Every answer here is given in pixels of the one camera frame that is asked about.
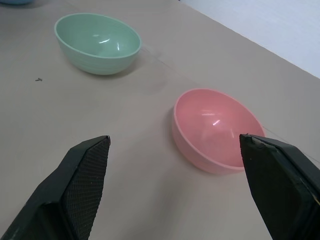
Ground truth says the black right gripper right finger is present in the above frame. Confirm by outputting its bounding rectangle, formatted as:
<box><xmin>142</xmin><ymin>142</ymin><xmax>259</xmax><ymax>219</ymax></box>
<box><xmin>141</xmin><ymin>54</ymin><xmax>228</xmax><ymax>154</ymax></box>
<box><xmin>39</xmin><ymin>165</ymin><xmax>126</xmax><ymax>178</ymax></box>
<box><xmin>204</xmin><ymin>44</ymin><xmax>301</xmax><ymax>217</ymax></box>
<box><xmin>238</xmin><ymin>133</ymin><xmax>320</xmax><ymax>240</ymax></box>

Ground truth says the blue plastic bowl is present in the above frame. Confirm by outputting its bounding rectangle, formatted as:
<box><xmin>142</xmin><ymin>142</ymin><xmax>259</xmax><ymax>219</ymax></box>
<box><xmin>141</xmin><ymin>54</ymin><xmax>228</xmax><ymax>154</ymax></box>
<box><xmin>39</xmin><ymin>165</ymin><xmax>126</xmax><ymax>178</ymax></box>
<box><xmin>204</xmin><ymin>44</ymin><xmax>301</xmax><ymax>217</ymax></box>
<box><xmin>0</xmin><ymin>0</ymin><xmax>33</xmax><ymax>6</ymax></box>

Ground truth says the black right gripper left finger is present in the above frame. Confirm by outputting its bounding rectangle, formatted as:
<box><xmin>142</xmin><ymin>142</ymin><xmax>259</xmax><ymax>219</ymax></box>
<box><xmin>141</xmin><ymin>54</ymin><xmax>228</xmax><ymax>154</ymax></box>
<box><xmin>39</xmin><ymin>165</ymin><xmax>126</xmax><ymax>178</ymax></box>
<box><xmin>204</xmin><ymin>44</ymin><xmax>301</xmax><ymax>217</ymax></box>
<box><xmin>0</xmin><ymin>135</ymin><xmax>111</xmax><ymax>240</ymax></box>

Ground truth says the green plastic bowl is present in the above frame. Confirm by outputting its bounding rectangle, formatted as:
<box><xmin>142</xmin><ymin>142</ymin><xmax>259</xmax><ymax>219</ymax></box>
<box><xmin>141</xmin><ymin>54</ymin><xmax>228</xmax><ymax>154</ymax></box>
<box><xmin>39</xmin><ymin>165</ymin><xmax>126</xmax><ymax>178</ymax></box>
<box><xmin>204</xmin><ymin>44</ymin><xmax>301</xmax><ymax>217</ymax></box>
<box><xmin>53</xmin><ymin>13</ymin><xmax>142</xmax><ymax>76</ymax></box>

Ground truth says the pink plastic bowl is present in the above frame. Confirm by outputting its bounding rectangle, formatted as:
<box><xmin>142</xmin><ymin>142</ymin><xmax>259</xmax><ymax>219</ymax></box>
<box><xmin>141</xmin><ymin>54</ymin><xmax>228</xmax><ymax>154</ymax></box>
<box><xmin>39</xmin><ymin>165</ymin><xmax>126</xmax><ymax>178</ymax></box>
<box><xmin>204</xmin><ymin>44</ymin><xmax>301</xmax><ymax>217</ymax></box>
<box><xmin>171</xmin><ymin>87</ymin><xmax>266</xmax><ymax>176</ymax></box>

